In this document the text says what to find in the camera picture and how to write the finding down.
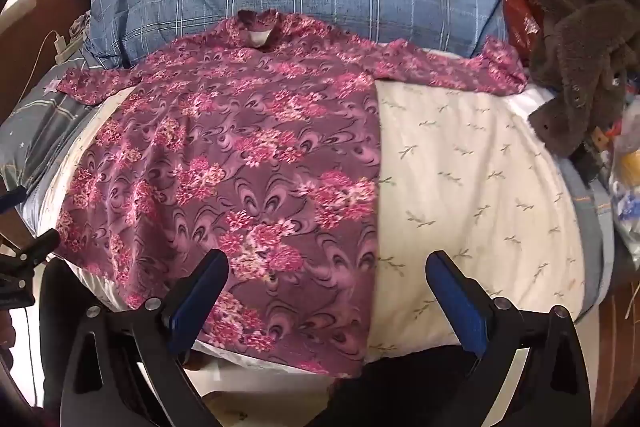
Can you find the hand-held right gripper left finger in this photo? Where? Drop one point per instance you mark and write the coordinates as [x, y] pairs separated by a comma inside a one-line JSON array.
[[200, 297]]

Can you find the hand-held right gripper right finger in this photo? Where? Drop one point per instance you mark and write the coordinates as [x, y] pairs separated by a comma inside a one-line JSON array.
[[457, 302]]

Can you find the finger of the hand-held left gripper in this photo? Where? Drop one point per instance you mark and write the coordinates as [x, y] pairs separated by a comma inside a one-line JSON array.
[[11, 199], [40, 247]]

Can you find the purple floral shirt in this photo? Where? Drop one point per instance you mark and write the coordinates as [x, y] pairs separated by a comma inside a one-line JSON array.
[[240, 157]]

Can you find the person's black trousers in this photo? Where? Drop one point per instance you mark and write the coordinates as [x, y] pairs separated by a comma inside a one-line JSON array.
[[390, 387]]

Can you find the cream leaf print blanket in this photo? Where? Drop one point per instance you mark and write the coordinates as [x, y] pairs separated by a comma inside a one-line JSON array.
[[475, 187]]

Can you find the brown wooden furniture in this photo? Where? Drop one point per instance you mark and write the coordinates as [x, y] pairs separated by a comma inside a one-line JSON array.
[[45, 7]]

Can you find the clear plastic bag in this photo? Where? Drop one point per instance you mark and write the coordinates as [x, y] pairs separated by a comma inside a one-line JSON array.
[[627, 187]]

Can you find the red plastic bag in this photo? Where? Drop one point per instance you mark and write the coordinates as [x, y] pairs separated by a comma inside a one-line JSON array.
[[520, 17]]

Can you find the brown fuzzy garment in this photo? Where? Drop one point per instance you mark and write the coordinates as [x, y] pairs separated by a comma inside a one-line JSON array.
[[580, 32]]

